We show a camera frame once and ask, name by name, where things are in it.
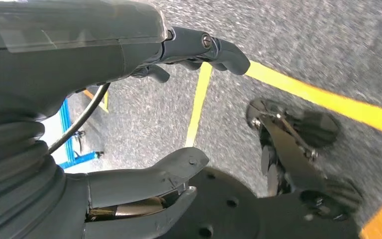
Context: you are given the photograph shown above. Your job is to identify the yellow floor tape square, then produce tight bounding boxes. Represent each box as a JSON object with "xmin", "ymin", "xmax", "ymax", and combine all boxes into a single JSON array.
[{"xmin": 184, "ymin": 61, "xmax": 382, "ymax": 239}]

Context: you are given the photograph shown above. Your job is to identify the black robot foot assembly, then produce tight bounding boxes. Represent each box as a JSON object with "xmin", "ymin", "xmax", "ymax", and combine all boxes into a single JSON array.
[{"xmin": 245, "ymin": 97, "xmax": 365, "ymax": 222}]

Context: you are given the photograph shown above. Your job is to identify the blue metal shelf rack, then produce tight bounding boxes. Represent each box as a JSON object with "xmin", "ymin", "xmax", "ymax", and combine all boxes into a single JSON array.
[{"xmin": 59, "ymin": 99, "xmax": 104, "ymax": 169}]

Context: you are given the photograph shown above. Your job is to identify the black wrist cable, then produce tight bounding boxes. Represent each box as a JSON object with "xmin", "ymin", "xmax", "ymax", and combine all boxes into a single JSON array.
[{"xmin": 47, "ymin": 83, "xmax": 111, "ymax": 155}]

